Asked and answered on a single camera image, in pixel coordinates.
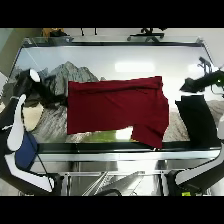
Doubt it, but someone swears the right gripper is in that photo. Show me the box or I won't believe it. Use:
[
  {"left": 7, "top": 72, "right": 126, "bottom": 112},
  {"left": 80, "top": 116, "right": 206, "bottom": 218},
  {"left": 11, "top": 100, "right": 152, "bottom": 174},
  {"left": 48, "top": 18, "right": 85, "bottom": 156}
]
[{"left": 179, "top": 77, "right": 204, "bottom": 94}]

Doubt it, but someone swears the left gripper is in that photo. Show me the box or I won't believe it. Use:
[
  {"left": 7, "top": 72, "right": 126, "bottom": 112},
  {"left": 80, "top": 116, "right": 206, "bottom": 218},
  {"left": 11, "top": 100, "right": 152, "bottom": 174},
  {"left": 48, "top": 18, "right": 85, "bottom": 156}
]
[{"left": 50, "top": 93, "right": 70, "bottom": 108}]

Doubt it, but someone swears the red T-shirt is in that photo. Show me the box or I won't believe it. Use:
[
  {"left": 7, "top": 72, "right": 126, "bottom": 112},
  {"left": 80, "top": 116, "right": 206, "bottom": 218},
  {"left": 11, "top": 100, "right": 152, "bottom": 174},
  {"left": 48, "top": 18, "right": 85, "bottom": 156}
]
[{"left": 66, "top": 75, "right": 171, "bottom": 150}]

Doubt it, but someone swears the cream garment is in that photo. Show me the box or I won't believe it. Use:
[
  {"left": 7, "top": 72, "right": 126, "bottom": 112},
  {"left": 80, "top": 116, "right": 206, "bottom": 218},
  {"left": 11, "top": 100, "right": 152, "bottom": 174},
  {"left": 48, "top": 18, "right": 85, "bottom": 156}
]
[{"left": 20, "top": 102, "right": 45, "bottom": 133}]

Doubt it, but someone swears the black garment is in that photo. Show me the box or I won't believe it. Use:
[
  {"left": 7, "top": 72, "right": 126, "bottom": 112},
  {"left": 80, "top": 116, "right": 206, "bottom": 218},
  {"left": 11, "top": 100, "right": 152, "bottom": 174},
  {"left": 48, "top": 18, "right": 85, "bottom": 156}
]
[{"left": 175, "top": 94, "right": 215, "bottom": 148}]

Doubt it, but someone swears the blue garment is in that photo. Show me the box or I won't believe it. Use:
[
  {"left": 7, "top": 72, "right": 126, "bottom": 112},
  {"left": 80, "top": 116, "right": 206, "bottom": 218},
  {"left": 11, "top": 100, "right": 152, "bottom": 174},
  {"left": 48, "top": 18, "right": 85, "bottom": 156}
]
[{"left": 14, "top": 131, "right": 40, "bottom": 172}]

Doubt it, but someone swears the black chair base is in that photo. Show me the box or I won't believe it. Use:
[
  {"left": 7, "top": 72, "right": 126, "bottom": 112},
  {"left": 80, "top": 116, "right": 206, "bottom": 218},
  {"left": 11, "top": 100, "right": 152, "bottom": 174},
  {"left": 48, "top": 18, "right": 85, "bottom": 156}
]
[{"left": 127, "top": 27, "right": 167, "bottom": 43}]

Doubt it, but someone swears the silver frame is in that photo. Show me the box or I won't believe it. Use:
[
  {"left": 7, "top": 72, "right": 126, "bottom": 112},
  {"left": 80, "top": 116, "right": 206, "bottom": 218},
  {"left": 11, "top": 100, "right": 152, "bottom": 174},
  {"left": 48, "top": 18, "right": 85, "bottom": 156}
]
[{"left": 29, "top": 149, "right": 222, "bottom": 197}]

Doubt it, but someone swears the black cable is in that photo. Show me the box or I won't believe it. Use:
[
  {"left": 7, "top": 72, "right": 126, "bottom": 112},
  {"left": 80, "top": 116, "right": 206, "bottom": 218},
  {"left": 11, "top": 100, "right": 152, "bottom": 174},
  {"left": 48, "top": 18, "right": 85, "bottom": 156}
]
[
  {"left": 94, "top": 188, "right": 124, "bottom": 197},
  {"left": 25, "top": 131, "right": 54, "bottom": 190}
]

